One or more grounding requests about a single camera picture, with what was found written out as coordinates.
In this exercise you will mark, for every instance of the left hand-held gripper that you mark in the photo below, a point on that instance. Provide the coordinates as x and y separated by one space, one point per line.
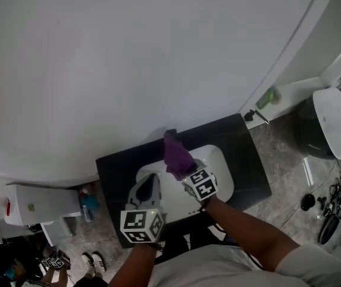
140 226

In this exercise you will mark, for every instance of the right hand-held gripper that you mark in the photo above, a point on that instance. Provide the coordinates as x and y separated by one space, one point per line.
201 185

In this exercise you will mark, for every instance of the purple cloth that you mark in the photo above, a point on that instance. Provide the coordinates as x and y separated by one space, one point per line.
176 154

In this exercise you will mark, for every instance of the person's left forearm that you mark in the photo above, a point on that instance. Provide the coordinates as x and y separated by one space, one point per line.
140 265

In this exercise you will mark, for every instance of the person's right forearm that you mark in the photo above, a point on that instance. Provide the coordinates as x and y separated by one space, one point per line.
233 223

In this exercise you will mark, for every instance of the white sink basin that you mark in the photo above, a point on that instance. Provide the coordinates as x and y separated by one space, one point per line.
221 172

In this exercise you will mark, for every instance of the black vanity counter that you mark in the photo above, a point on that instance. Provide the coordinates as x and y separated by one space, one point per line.
248 160

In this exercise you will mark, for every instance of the blue bottle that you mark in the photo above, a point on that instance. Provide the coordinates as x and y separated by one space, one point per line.
88 203

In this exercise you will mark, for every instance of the small black object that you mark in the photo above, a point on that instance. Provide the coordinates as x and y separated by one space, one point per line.
250 115

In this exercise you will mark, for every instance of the person's light grey shirt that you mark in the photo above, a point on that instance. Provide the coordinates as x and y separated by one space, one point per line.
218 275

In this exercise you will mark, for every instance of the black pen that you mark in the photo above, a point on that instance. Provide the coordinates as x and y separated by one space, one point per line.
262 117

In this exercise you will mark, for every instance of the white cabinet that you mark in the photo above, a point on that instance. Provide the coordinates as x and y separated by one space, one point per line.
38 203

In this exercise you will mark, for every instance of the green plastic bottle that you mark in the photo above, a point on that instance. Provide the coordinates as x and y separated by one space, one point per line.
265 99

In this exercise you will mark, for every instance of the round black object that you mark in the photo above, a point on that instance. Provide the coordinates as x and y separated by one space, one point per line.
307 202

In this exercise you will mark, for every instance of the oval black object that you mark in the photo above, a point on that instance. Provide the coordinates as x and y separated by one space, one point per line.
329 229

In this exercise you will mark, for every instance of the dark green basin pedestal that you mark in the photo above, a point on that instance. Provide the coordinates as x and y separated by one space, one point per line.
307 136

